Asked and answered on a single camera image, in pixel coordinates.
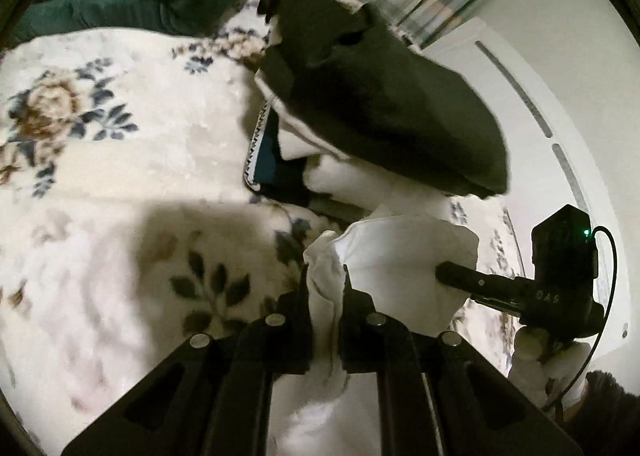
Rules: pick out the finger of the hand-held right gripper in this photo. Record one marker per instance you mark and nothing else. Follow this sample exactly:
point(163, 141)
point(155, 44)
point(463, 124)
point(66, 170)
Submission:
point(480, 283)

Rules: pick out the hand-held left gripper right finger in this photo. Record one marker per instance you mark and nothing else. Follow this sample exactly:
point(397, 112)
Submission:
point(357, 331)

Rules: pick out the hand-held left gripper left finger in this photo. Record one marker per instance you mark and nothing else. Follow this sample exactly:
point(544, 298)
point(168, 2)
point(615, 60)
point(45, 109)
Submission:
point(295, 331)

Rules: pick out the white cloth garment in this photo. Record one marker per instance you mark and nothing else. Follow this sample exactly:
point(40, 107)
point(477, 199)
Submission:
point(395, 256)

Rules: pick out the person's right hand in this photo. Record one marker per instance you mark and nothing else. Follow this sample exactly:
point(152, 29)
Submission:
point(545, 371)

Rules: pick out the teal garment with patterned band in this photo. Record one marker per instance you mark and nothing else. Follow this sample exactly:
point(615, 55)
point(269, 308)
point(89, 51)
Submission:
point(272, 165)

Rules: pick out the dark grey garment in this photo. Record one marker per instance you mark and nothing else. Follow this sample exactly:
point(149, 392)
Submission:
point(385, 85)

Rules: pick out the floral blanket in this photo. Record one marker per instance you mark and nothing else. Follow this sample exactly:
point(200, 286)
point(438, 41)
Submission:
point(125, 145)

